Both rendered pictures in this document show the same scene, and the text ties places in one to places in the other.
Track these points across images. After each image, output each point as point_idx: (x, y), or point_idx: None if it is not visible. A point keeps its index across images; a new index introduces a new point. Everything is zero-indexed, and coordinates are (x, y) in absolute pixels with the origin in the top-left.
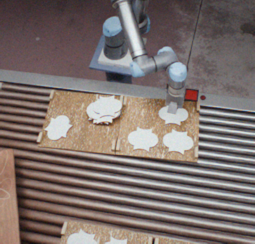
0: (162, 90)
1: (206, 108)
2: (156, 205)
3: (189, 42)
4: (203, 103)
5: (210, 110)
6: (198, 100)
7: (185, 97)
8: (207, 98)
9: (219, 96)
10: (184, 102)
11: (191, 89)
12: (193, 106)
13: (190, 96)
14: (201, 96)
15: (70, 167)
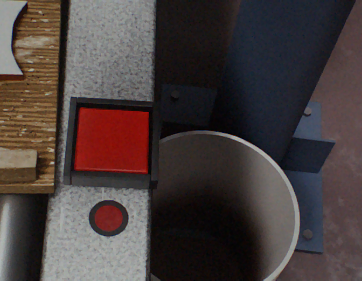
0: (135, 0)
1: (21, 243)
2: None
3: None
4: (59, 222)
5: None
6: (84, 189)
7: (86, 103)
8: (104, 246)
9: None
10: (42, 98)
11: (158, 136)
12: (13, 147)
13: (100, 133)
14: (118, 209)
15: None
